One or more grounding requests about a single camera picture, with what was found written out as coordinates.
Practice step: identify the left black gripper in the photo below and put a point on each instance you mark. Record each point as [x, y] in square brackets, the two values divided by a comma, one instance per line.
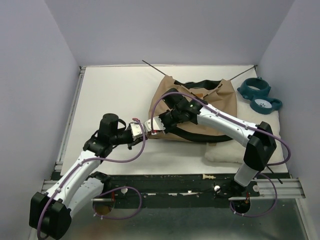
[134, 141]

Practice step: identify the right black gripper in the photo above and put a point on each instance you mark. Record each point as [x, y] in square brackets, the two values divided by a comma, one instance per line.
[167, 128]

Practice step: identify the beige black pet tent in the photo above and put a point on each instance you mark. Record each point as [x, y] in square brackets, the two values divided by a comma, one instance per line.
[190, 131]

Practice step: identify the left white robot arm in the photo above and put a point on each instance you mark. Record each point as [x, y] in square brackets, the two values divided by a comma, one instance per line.
[51, 212]

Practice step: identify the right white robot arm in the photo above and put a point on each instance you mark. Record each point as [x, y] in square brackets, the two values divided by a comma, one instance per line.
[174, 108]

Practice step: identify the teal double pet bowl stand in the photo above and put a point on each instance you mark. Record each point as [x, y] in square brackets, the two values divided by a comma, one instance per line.
[256, 91]

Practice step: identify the white chess piece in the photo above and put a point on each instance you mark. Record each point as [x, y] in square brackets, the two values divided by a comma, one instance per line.
[208, 177]

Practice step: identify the white fluffy cushion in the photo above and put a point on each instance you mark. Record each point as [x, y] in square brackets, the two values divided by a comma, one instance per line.
[262, 149]

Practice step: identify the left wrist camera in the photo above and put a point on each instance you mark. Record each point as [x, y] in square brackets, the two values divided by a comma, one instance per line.
[137, 128]

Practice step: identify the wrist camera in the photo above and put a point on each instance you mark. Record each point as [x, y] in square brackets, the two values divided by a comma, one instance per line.
[137, 128]
[154, 126]

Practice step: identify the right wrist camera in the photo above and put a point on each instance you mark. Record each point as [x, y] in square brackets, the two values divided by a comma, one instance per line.
[154, 126]

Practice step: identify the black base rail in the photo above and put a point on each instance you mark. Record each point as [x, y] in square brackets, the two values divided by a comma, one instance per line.
[170, 191]

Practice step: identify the aluminium frame rail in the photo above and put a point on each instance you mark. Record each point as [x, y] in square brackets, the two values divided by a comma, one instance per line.
[55, 175]

